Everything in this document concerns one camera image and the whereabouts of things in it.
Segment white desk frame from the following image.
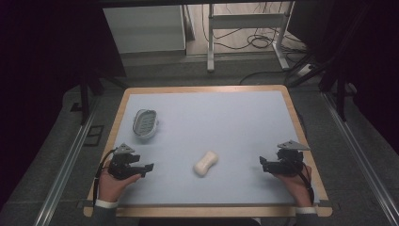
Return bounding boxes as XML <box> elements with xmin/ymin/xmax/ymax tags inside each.
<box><xmin>206</xmin><ymin>1</ymin><xmax>296</xmax><ymax>73</ymax></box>

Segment grey oval soap dish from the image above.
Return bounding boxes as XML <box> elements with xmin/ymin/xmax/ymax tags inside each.
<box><xmin>132</xmin><ymin>108</ymin><xmax>160</xmax><ymax>140</ymax></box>

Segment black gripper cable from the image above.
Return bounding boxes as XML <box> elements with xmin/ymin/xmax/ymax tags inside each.
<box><xmin>296</xmin><ymin>161</ymin><xmax>315</xmax><ymax>205</ymax></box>
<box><xmin>92</xmin><ymin>148</ymin><xmax>118</xmax><ymax>207</ymax></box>

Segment white power strip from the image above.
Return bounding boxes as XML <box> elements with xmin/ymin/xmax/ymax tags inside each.
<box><xmin>296</xmin><ymin>63</ymin><xmax>316</xmax><ymax>77</ymax></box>

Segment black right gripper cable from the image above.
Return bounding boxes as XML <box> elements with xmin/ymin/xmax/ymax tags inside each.
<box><xmin>296</xmin><ymin>161</ymin><xmax>315</xmax><ymax>205</ymax></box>

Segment white cabinet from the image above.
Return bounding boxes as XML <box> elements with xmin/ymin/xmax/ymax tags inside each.
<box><xmin>103</xmin><ymin>5</ymin><xmax>187</xmax><ymax>55</ymax></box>

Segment black metal stand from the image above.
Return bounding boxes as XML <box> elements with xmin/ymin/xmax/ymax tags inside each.
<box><xmin>284</xmin><ymin>3</ymin><xmax>375</xmax><ymax>123</ymax></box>
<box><xmin>78</xmin><ymin>69</ymin><xmax>130</xmax><ymax>127</ymax></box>

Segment light blue table mat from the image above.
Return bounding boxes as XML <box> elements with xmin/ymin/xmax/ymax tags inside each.
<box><xmin>113</xmin><ymin>90</ymin><xmax>322</xmax><ymax>207</ymax></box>

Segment black floor cables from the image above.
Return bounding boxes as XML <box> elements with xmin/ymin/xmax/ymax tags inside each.
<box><xmin>200</xmin><ymin>2</ymin><xmax>310</xmax><ymax>87</ymax></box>

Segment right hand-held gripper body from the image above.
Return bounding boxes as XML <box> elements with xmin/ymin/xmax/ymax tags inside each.
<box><xmin>266</xmin><ymin>139</ymin><xmax>311</xmax><ymax>177</ymax></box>

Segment cream soap bar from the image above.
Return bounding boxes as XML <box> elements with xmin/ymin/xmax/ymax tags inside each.
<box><xmin>193</xmin><ymin>150</ymin><xmax>220</xmax><ymax>178</ymax></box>

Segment aluminium floor rail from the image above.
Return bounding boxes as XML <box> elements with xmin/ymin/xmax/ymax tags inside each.
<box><xmin>32</xmin><ymin>97</ymin><xmax>101</xmax><ymax>226</ymax></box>
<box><xmin>322</xmin><ymin>91</ymin><xmax>399</xmax><ymax>226</ymax></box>

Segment person's right hand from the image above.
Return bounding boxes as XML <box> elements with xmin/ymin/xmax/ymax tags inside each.
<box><xmin>272</xmin><ymin>164</ymin><xmax>313</xmax><ymax>209</ymax></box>

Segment person's left hand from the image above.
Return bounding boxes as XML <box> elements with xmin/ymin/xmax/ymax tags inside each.
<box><xmin>98</xmin><ymin>160</ymin><xmax>143</xmax><ymax>203</ymax></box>

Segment dark curtain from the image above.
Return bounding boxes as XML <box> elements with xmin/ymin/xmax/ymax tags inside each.
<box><xmin>287</xmin><ymin>0</ymin><xmax>399</xmax><ymax>154</ymax></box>
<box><xmin>0</xmin><ymin>0</ymin><xmax>127</xmax><ymax>211</ymax></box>

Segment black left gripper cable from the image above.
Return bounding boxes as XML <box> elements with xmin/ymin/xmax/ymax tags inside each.
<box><xmin>92</xmin><ymin>148</ymin><xmax>118</xmax><ymax>207</ymax></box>

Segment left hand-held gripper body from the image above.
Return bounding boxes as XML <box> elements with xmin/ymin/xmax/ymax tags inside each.
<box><xmin>107</xmin><ymin>142</ymin><xmax>146</xmax><ymax>181</ymax></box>

